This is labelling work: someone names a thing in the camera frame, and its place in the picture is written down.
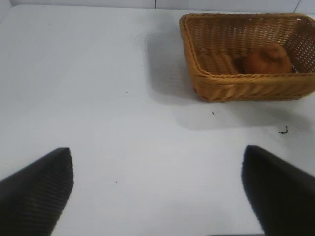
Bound brown woven wicker basket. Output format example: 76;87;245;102
179;12;315;102

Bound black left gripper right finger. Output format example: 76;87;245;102
241;145;315;236

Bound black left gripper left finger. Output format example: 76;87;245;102
0;147;74;236

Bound orange bread-like toy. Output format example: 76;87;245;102
242;43;294;74

